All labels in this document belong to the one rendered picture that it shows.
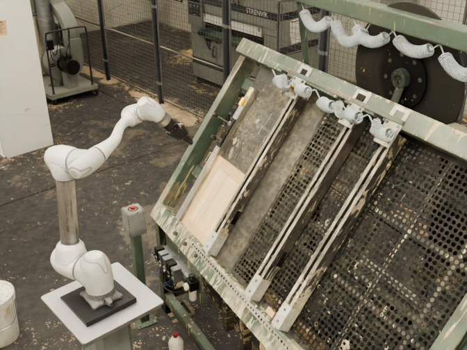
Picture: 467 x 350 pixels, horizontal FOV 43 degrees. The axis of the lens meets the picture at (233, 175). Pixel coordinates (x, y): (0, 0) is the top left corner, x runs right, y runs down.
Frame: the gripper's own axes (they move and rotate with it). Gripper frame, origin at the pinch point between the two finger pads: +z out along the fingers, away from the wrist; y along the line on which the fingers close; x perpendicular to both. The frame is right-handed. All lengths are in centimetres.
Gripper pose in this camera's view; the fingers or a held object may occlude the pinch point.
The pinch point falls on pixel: (187, 139)
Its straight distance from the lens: 362.2
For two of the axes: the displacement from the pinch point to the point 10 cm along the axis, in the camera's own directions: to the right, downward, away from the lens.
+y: -8.1, 4.1, 4.3
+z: 5.9, 4.9, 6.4
